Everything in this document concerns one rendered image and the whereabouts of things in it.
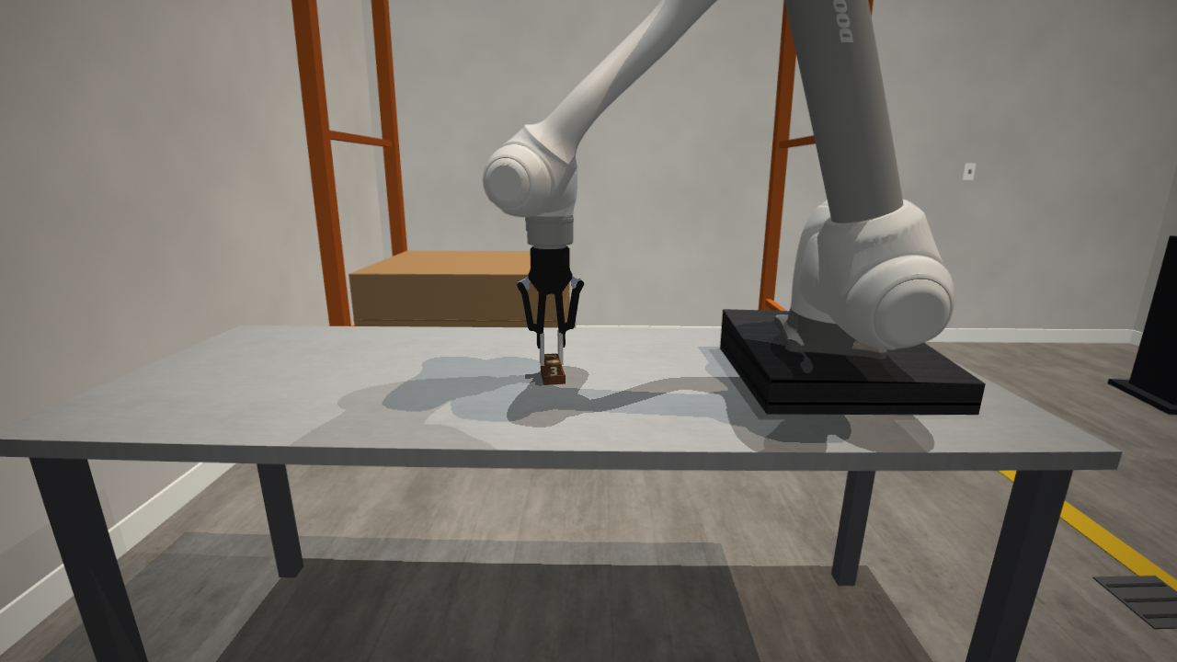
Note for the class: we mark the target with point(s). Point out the brown wooden tray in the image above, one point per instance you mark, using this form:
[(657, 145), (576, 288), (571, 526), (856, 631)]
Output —
[(554, 379)]

